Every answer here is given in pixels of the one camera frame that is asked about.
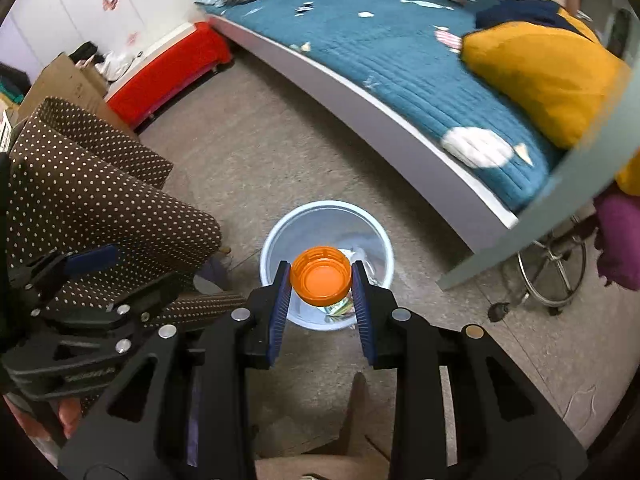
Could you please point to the red butterfly wall sticker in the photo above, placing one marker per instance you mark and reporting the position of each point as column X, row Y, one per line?
column 111, row 3

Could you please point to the black cloth item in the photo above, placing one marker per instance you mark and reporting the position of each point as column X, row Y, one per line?
column 82, row 52

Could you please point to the red bench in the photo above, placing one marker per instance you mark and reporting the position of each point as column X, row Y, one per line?
column 165, row 70

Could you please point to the brown polka dot cloth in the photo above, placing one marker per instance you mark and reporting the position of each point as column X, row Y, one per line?
column 100, row 195

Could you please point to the teal quilted bed cover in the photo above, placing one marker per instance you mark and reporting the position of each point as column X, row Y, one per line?
column 390, row 45

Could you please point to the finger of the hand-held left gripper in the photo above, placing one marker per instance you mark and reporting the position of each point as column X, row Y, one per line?
column 150, row 295
column 92, row 260

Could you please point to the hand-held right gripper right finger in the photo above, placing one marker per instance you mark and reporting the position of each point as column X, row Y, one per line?
column 364, row 310

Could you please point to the purple garment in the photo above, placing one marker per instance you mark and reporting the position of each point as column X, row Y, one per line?
column 620, row 245

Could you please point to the chrome chair base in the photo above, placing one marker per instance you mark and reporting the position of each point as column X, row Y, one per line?
column 555, row 300

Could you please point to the white crumpled wrapper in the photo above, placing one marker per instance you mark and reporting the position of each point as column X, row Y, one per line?
column 364, row 261

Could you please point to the person's lavender trouser leg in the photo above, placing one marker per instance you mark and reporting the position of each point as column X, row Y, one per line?
column 212, row 275

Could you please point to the dark teal cloth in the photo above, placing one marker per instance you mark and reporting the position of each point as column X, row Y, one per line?
column 11, row 85

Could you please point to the pink butterfly wall sticker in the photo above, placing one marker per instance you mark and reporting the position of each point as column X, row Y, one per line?
column 132, row 38

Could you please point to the navy garment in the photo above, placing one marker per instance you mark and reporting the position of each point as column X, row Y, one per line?
column 525, row 12

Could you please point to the cardboard box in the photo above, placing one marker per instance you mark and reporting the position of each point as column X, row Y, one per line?
column 65, row 85

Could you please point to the yellow jacket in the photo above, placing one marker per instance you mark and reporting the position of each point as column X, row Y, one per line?
column 540, row 80

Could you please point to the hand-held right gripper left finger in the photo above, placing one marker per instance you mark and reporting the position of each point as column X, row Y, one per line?
column 277, row 310

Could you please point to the orange plastic bottle cap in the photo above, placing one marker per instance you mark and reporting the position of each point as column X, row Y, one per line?
column 320, row 280

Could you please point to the bed with teal quilt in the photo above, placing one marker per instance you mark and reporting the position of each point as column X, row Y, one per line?
column 550, row 200
column 375, row 125

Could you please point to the white plastic bag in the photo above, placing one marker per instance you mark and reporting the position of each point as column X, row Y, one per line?
column 114, row 66

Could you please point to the light blue plastic waste bin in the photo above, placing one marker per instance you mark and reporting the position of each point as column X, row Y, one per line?
column 320, row 225

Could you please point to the black chair back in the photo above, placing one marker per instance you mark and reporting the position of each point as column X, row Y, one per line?
column 620, row 32

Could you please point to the black chair caster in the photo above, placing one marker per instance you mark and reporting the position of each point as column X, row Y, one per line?
column 500, row 311

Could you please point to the yellow and white packet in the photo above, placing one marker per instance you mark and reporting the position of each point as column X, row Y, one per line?
column 340, row 309

